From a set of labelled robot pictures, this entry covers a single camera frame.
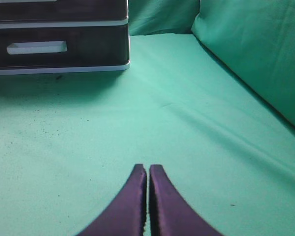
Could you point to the middle purple translucent drawer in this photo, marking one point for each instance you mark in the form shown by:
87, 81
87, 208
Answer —
64, 11

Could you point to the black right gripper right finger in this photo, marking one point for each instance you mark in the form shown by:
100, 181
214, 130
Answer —
170, 214

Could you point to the bottom purple translucent drawer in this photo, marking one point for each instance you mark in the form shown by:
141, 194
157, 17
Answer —
86, 46

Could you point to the green cloth backdrop and cover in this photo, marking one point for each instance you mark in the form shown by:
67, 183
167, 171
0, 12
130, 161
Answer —
68, 142

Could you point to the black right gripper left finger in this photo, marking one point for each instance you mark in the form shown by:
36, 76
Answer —
126, 213

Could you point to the white plastic drawer cabinet frame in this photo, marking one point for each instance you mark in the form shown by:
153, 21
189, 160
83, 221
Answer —
55, 46

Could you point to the purple translucent drawer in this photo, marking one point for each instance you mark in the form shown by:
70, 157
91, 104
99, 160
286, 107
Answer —
86, 46
64, 11

